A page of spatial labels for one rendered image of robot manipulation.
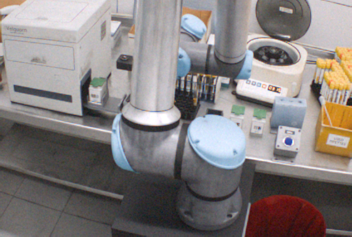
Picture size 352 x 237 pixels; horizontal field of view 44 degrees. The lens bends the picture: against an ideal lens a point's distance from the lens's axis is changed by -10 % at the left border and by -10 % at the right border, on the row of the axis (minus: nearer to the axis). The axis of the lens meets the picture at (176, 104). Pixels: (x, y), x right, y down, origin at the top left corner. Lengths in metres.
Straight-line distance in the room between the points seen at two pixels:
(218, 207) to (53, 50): 0.66
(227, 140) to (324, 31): 1.03
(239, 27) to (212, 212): 0.39
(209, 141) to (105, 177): 1.25
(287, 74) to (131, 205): 0.70
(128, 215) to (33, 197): 1.41
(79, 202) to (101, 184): 0.33
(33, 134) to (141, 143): 1.51
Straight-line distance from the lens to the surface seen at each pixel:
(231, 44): 1.03
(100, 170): 2.15
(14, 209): 2.40
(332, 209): 2.12
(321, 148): 1.40
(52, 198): 2.41
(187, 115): 1.43
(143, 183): 1.13
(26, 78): 1.46
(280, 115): 1.41
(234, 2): 0.92
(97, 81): 1.41
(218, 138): 0.91
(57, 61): 1.37
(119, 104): 1.39
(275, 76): 1.53
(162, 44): 0.86
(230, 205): 1.02
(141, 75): 0.88
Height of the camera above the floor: 1.73
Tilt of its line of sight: 35 degrees down
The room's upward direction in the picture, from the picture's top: 4 degrees clockwise
